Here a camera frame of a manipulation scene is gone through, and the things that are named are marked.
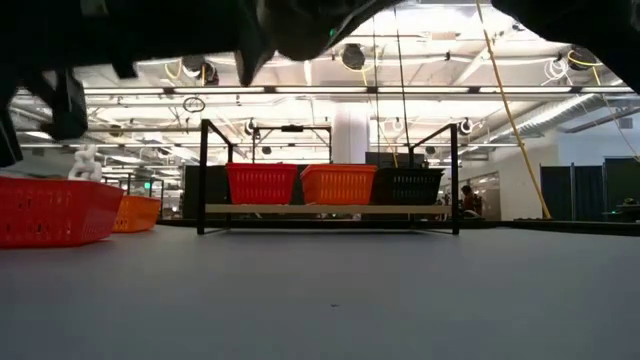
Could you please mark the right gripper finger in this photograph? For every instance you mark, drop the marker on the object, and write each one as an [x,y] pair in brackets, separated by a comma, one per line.
[62,110]
[7,130]

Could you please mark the person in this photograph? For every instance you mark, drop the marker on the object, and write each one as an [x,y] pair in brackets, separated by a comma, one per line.
[470,200]

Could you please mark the silver ventilation duct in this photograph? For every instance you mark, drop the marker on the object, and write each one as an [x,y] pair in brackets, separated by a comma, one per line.
[550,117]

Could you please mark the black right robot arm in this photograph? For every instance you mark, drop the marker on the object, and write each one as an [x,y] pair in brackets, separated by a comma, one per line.
[590,25]

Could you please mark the white coiled object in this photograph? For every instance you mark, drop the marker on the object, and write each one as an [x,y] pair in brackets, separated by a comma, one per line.
[85,167]

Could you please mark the orange plastic mesh basket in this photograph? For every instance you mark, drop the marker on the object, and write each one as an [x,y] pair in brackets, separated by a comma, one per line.
[142,215]
[337,167]
[337,190]

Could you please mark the black metal wood shelf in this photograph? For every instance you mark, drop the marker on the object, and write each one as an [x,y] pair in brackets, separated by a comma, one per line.
[325,209]

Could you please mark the black background panel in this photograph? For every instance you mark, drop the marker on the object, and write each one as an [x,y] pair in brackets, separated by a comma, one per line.
[212,187]

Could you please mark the white column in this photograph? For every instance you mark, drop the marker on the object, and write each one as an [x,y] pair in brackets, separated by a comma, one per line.
[350,135]

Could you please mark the black background gantry frame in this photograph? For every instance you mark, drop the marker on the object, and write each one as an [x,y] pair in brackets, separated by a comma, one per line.
[292,128]

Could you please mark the black metal table frame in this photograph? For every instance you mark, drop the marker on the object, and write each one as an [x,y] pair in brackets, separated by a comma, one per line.
[550,227]

